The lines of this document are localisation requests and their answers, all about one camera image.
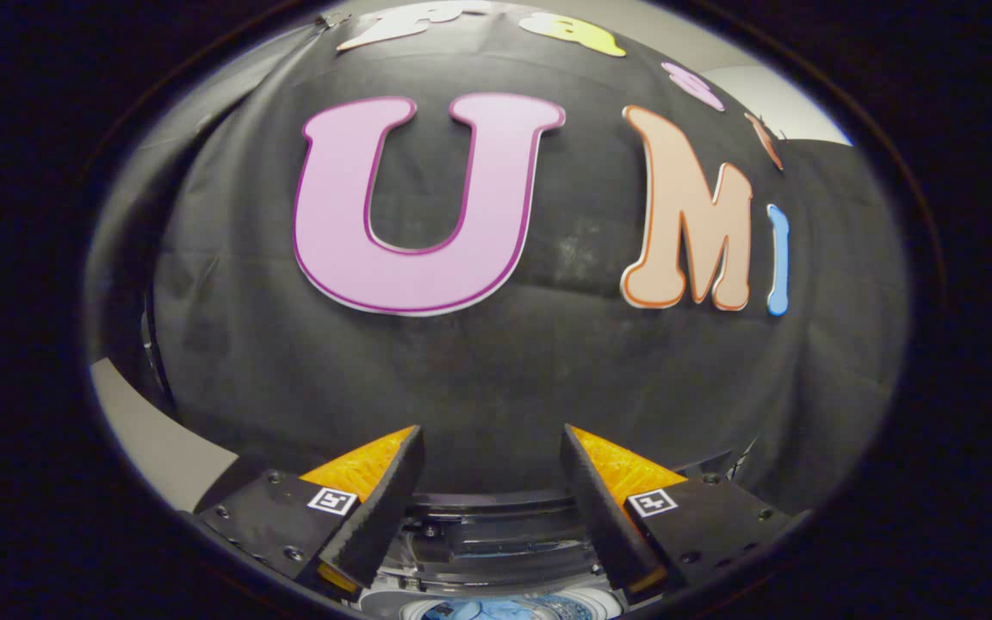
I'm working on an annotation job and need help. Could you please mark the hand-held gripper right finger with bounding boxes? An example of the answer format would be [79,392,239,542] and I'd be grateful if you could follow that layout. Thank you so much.
[560,425,809,604]

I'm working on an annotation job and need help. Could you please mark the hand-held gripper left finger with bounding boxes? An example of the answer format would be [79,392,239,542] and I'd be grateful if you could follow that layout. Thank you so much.
[193,425,426,597]

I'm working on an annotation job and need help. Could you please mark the grey washing machine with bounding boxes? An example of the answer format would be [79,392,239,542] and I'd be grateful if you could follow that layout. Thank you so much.
[358,517,635,620]

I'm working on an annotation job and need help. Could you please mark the dark washing machine lid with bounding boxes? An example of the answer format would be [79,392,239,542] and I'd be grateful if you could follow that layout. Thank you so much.
[393,489,609,586]

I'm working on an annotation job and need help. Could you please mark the light blue shirt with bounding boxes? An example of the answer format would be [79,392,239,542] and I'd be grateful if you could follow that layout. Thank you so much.
[418,594,600,620]

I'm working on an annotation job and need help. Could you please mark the black backdrop cloth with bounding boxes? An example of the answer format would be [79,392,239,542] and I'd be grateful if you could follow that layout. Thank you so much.
[87,0,908,518]

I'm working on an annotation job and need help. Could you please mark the dark cabinet with beige door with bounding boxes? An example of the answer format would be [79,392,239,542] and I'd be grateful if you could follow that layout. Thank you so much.
[90,357,243,513]

